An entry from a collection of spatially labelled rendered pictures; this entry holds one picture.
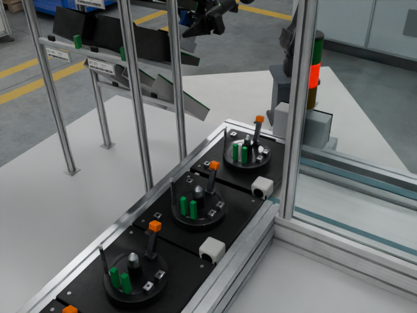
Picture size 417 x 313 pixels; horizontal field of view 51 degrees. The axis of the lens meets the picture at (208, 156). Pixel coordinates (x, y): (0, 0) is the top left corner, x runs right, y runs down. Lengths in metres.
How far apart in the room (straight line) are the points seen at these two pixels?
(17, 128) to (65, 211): 2.27
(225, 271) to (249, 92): 1.01
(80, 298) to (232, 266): 0.33
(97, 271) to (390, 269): 0.65
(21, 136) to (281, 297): 2.69
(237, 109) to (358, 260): 0.85
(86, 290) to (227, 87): 1.16
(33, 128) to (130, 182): 2.19
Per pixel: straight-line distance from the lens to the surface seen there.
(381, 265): 1.10
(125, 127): 1.67
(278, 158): 1.29
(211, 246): 1.00
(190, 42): 1.30
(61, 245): 1.26
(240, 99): 1.81
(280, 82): 1.51
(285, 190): 1.06
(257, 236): 1.07
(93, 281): 1.01
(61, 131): 1.40
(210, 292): 0.97
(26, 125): 3.59
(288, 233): 1.14
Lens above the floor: 1.73
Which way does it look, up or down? 36 degrees down
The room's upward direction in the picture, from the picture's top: 2 degrees counter-clockwise
